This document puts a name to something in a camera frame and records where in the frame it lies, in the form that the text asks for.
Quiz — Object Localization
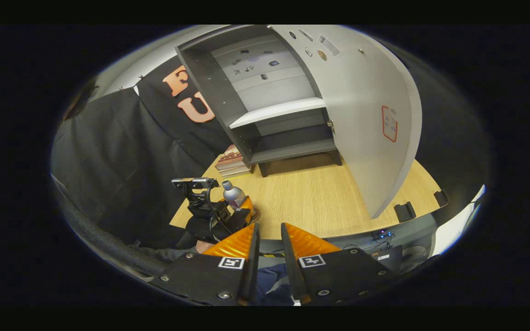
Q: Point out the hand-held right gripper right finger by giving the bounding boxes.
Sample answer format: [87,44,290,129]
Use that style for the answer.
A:
[281,223,397,305]

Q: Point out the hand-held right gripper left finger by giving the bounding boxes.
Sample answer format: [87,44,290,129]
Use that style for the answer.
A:
[150,223,261,306]

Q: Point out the silver bottle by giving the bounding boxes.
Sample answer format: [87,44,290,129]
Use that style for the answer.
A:
[221,180,247,210]

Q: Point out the grey cabinet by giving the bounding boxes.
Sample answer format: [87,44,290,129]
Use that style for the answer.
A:
[175,25,344,177]

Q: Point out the light grey cabinet door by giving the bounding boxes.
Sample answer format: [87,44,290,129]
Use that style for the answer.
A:
[270,24,423,219]

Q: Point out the stack of books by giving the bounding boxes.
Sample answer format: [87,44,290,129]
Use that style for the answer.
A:
[214,144,253,179]

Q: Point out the black electronic box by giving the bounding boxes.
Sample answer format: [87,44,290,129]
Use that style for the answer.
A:
[367,245,403,275]

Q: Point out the person's blue trousers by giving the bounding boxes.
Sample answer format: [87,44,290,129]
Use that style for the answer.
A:
[253,263,296,306]

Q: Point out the black backdrop cloth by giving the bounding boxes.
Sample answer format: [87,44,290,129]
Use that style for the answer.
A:
[50,39,493,251]

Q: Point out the white panel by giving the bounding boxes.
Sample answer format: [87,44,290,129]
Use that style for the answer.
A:
[432,185,485,257]

